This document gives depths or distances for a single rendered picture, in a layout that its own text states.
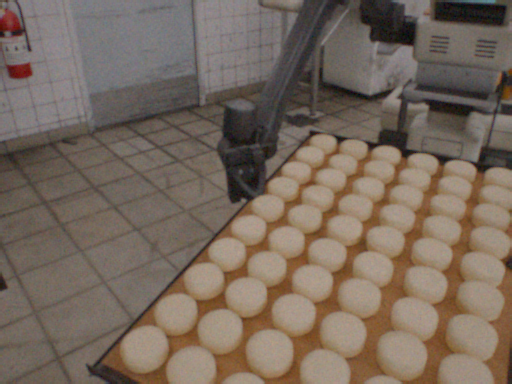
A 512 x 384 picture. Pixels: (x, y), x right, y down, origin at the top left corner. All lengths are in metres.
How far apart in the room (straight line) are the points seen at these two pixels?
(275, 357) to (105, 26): 3.44
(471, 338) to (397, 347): 0.08
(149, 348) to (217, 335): 0.07
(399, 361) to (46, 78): 3.38
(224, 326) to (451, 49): 1.12
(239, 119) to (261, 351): 0.46
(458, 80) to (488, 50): 0.11
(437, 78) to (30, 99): 2.90
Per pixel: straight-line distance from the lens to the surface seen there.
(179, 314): 0.54
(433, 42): 1.45
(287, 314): 0.53
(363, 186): 0.73
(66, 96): 3.72
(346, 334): 0.51
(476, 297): 0.58
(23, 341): 2.04
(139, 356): 0.52
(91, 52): 3.76
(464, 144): 1.52
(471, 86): 1.44
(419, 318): 0.54
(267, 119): 0.91
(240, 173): 0.77
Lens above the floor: 1.35
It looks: 29 degrees down
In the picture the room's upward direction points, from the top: straight up
